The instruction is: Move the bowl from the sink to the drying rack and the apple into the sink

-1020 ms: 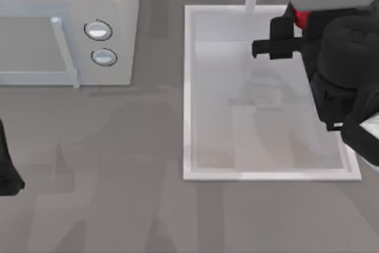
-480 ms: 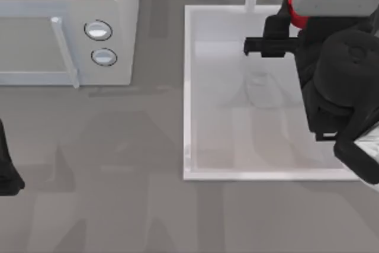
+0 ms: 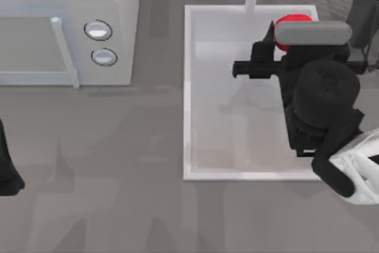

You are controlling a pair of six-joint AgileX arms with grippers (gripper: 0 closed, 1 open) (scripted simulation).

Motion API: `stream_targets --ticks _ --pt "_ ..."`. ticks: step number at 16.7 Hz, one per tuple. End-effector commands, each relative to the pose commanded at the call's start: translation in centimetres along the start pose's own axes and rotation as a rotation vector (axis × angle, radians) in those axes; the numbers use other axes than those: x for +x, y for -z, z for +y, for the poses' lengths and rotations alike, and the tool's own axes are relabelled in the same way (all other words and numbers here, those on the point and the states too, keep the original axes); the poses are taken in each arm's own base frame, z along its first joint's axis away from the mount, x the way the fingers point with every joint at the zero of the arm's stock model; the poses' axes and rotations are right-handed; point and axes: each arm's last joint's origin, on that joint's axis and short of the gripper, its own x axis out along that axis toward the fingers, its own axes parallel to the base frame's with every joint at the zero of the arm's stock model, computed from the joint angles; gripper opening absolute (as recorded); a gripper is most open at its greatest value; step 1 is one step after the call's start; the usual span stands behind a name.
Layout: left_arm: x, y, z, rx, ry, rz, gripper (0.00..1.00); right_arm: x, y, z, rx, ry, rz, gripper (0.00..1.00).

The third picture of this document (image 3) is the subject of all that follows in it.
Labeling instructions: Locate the dark grey stand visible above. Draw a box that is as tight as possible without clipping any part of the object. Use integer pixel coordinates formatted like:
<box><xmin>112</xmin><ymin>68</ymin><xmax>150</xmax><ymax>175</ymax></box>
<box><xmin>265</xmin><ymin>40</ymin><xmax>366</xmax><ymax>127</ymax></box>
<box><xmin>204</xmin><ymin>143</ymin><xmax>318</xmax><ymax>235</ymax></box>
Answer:
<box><xmin>345</xmin><ymin>0</ymin><xmax>379</xmax><ymax>73</ymax></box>

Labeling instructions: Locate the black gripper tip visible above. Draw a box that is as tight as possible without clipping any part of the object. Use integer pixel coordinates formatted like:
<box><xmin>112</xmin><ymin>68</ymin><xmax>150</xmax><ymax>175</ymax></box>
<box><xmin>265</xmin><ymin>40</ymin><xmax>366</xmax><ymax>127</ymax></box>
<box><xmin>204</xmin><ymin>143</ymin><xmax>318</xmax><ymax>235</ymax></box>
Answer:
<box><xmin>0</xmin><ymin>119</ymin><xmax>26</xmax><ymax>197</ymax></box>

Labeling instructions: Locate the red cup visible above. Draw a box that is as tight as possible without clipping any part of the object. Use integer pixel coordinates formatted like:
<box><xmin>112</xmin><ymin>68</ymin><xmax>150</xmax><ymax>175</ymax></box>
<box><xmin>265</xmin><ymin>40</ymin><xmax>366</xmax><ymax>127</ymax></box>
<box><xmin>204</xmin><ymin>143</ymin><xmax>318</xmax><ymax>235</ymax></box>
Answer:
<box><xmin>273</xmin><ymin>14</ymin><xmax>314</xmax><ymax>55</ymax></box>

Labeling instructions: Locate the large round microwave knob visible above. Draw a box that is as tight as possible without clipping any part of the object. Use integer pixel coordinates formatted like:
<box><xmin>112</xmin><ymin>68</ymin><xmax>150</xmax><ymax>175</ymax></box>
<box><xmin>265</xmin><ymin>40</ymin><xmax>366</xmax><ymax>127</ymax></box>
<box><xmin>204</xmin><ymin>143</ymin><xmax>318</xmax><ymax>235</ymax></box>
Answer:
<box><xmin>83</xmin><ymin>19</ymin><xmax>114</xmax><ymax>41</ymax></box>

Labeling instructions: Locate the pale microwave oven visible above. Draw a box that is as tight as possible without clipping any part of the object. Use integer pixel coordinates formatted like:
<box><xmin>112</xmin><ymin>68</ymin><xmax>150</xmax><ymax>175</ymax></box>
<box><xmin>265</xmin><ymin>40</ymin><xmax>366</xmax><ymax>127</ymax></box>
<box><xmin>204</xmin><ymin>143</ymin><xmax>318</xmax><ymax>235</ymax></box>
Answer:
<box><xmin>0</xmin><ymin>0</ymin><xmax>140</xmax><ymax>89</ymax></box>

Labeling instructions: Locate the small round microwave knob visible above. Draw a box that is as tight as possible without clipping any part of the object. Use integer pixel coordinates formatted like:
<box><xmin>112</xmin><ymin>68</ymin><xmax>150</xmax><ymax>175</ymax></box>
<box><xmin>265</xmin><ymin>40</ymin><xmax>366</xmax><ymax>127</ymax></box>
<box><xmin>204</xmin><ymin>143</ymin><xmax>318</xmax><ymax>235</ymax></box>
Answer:
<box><xmin>90</xmin><ymin>47</ymin><xmax>118</xmax><ymax>67</ymax></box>

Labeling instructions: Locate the microwave door handle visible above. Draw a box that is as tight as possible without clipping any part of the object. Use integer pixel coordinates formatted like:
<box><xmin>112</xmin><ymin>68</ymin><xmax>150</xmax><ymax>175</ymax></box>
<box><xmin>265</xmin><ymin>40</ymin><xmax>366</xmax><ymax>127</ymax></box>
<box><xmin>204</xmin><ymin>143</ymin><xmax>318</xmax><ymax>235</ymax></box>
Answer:
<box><xmin>50</xmin><ymin>16</ymin><xmax>81</xmax><ymax>89</ymax></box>

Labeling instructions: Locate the white sink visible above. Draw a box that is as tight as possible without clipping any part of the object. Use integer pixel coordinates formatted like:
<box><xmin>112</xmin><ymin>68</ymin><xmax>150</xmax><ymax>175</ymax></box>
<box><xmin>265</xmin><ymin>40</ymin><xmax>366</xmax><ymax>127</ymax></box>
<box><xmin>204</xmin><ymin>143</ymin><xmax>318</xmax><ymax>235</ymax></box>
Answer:
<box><xmin>182</xmin><ymin>4</ymin><xmax>324</xmax><ymax>182</ymax></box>

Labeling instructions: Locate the pale grey rounded box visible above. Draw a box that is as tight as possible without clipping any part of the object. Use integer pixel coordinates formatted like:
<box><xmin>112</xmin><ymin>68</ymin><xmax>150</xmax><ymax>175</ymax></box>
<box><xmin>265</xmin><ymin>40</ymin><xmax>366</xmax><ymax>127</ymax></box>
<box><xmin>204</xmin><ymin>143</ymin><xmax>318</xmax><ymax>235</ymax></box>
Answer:
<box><xmin>273</xmin><ymin>21</ymin><xmax>354</xmax><ymax>46</ymax></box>

